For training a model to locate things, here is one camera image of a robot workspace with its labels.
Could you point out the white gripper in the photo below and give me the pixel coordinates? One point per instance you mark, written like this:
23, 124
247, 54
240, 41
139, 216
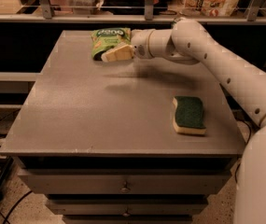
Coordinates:
140, 44

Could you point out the green rice chip bag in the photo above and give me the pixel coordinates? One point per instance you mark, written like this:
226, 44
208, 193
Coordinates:
107, 38

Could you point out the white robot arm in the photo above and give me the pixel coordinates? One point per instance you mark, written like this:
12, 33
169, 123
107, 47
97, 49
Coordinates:
187, 40

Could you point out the black bag background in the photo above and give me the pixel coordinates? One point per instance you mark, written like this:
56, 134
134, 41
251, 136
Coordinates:
133, 7

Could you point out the green yellow sponge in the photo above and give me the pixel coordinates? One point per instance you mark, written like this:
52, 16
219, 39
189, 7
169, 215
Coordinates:
188, 117

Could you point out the grey drawer cabinet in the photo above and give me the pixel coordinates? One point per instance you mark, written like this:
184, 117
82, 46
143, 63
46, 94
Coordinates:
86, 127

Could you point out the metal railing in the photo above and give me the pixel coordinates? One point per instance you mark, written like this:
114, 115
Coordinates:
247, 11

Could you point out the top drawer metal knob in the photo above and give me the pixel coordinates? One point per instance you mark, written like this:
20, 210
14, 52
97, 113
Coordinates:
125, 188

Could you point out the drawer metal knob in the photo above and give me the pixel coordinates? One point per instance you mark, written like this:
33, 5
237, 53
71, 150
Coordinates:
126, 213
125, 188

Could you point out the lower drawer metal knob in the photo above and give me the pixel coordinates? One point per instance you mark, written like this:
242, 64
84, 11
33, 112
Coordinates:
126, 213

